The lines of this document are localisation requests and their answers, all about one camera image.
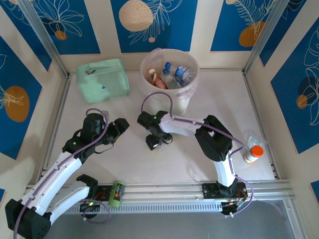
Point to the clear bottle white green label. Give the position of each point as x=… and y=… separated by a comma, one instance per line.
x=161, y=149

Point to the brown coffee drink bottle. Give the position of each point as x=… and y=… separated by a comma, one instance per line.
x=158, y=81

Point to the clear bottle blue cap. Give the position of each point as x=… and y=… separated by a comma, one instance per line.
x=170, y=81

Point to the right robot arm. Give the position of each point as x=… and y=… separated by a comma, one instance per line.
x=214, y=139

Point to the white ribbed plastic bin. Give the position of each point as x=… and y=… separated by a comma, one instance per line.
x=180, y=104

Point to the mint green zip pouch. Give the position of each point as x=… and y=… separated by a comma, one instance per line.
x=102, y=82

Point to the green cylindrical canister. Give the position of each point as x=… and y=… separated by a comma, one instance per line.
x=116, y=193

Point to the grey metal panel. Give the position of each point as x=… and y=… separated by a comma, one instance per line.
x=162, y=226

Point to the orange lid jar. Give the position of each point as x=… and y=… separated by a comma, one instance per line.
x=253, y=154

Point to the aluminium side rail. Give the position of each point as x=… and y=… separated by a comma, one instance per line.
x=57, y=112
x=251, y=92

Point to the aluminium frame rail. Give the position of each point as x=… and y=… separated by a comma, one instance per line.
x=162, y=191

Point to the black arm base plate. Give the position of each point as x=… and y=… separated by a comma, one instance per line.
x=209, y=190
x=102, y=193

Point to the aluminium frame post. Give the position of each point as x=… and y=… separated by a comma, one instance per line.
x=45, y=37
x=266, y=37

